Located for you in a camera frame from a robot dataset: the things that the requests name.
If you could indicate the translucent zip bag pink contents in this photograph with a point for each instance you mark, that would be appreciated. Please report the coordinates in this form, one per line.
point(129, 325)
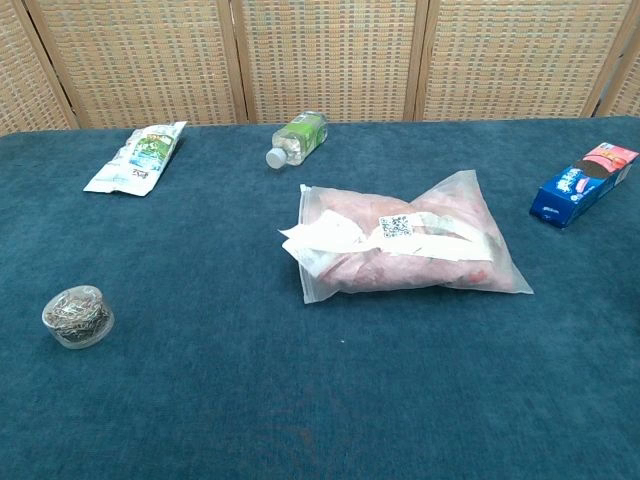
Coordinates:
point(400, 270)

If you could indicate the green label plastic bottle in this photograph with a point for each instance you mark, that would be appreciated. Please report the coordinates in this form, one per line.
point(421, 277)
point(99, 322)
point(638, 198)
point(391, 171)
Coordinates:
point(300, 137)

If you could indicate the teal table cloth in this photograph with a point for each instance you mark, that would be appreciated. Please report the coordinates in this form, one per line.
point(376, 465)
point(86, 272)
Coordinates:
point(200, 375)

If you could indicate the woven wooden folding screen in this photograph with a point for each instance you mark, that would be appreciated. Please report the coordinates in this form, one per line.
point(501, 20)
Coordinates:
point(325, 50)

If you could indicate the white green snack packet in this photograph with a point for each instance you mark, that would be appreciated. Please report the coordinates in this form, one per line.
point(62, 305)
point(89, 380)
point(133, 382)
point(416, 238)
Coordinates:
point(135, 160)

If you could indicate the clear tub of paper clips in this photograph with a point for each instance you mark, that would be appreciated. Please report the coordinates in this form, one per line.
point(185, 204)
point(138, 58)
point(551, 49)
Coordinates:
point(77, 317)

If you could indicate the blue pink cookie box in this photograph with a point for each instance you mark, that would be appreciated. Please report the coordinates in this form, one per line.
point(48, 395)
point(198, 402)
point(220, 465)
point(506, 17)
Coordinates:
point(575, 195)

